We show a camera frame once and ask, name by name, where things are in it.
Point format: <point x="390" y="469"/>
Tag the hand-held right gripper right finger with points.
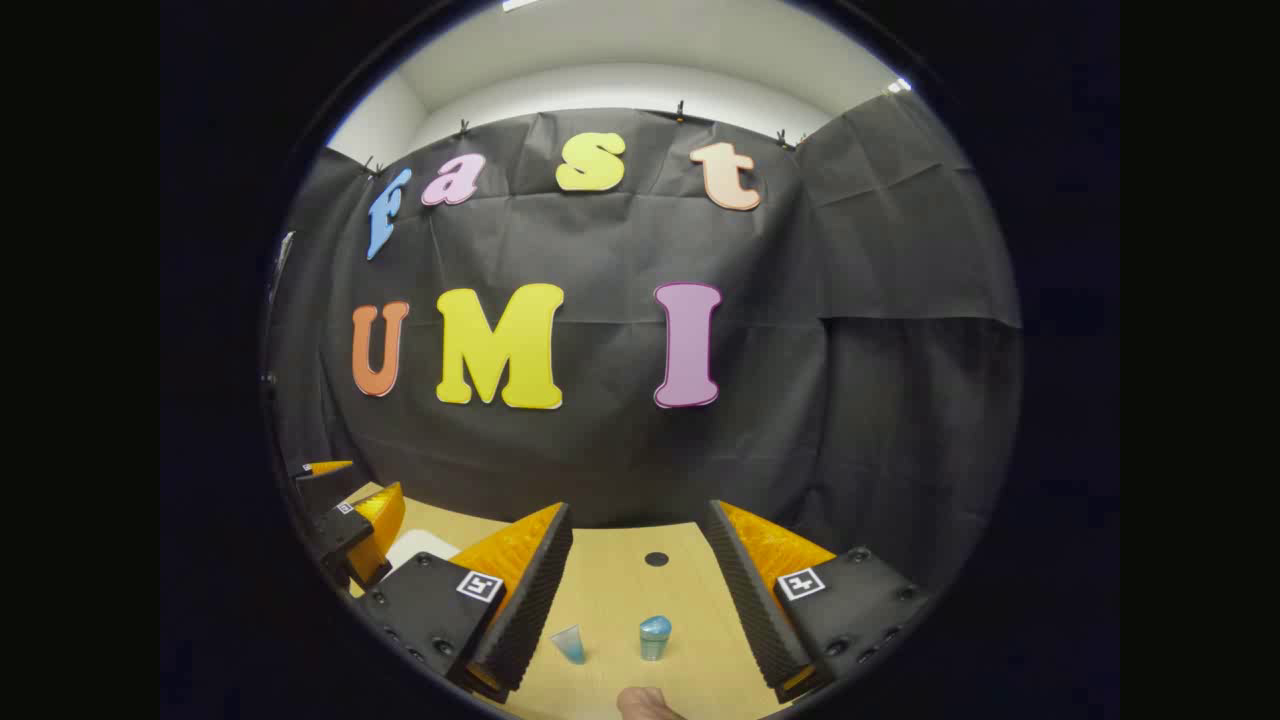
<point x="755" y="610"/>

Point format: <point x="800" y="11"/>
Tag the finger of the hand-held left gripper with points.
<point x="320" y="485"/>
<point x="345" y="535"/>

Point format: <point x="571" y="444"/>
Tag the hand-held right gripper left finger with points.
<point x="530" y="620"/>

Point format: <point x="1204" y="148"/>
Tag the pale blue skincare tube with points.
<point x="572" y="648"/>

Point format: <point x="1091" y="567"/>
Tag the small white suitcase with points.
<point x="415" y="550"/>

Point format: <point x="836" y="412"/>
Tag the blue capped skincare bottle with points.
<point x="655" y="640"/>

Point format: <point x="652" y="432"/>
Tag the black backdrop cloth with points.
<point x="600" y="460"/>

